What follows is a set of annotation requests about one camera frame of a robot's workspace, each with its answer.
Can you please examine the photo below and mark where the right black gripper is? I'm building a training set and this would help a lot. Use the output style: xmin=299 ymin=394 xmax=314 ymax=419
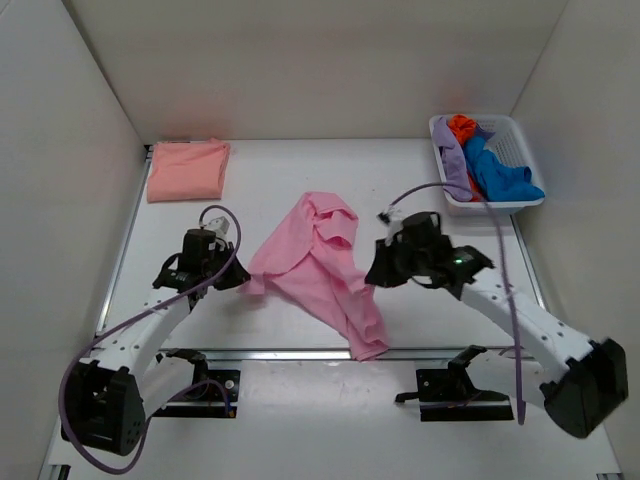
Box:
xmin=366 ymin=237 xmax=431 ymax=290

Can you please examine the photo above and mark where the pink t shirt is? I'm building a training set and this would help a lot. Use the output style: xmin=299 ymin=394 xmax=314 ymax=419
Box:
xmin=243 ymin=192 xmax=389 ymax=361

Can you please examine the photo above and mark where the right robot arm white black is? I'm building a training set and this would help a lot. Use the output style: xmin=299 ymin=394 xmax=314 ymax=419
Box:
xmin=365 ymin=209 xmax=629 ymax=439

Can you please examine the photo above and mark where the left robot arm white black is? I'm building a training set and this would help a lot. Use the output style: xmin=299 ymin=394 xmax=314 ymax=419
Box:
xmin=59 ymin=227 xmax=250 ymax=456

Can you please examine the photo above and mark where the lavender t shirt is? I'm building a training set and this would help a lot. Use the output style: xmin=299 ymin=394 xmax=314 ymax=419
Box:
xmin=432 ymin=117 xmax=473 ymax=202

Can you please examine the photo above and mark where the folded salmon t shirt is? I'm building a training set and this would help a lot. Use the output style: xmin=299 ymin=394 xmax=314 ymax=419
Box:
xmin=147 ymin=138 xmax=231 ymax=203

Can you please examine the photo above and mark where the blue t shirt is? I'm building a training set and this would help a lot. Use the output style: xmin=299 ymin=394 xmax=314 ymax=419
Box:
xmin=463 ymin=136 xmax=545 ymax=202

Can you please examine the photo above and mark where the orange t shirt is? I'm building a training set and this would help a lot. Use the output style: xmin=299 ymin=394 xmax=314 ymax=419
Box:
xmin=447 ymin=114 xmax=492 ymax=147

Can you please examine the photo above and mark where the white plastic laundry basket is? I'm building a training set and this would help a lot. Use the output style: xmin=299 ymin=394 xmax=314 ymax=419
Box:
xmin=429 ymin=114 xmax=545 ymax=216

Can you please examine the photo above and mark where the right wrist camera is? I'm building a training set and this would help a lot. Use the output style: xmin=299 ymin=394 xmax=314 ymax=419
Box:
xmin=377 ymin=205 xmax=406 ymax=246

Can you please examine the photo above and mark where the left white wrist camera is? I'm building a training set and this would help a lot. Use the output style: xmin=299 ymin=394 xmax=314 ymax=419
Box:
xmin=199 ymin=216 xmax=231 ymax=241

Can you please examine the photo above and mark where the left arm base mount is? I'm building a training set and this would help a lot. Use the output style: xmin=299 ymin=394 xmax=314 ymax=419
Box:
xmin=154 ymin=349 xmax=241 ymax=419

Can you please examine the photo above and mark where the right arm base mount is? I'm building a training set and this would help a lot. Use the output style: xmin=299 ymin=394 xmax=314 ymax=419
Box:
xmin=394 ymin=345 xmax=514 ymax=422

